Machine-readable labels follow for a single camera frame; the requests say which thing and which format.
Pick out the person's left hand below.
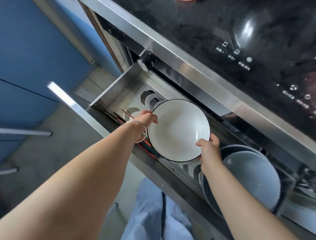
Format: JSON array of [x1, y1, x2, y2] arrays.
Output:
[[133, 109, 159, 129]]

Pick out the person's right hand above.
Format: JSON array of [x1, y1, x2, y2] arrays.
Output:
[[195, 133, 224, 173]]

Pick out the row of coloured chopsticks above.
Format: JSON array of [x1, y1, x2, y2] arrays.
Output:
[[105, 108, 158, 160]]

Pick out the white bowl with black rim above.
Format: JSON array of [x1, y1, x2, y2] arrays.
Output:
[[147, 99, 211, 163]]

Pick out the steel drawer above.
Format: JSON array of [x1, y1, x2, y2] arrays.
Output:
[[47, 63, 316, 240]]

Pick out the large grey bowl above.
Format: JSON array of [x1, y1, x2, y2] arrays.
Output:
[[199, 144, 272, 218]]

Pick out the person's right forearm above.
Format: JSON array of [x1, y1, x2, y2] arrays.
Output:
[[200, 163, 299, 240]]

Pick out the person's left forearm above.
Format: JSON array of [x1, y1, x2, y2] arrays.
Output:
[[0, 123, 145, 240]]

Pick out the black stove knob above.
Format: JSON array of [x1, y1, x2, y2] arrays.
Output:
[[137, 50, 157, 72]]

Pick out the light blue trousers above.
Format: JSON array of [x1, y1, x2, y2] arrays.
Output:
[[121, 178, 196, 240]]

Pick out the black glass gas stove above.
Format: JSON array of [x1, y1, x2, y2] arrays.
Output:
[[79, 0, 316, 171]]

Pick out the blue base cabinet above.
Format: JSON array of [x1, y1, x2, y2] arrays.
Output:
[[0, 0, 121, 164]]

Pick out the silver bracelet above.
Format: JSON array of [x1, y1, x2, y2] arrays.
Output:
[[124, 120, 148, 144]]

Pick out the silver cabinet handle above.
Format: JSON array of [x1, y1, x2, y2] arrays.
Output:
[[0, 167, 19, 175], [0, 128, 53, 137]]

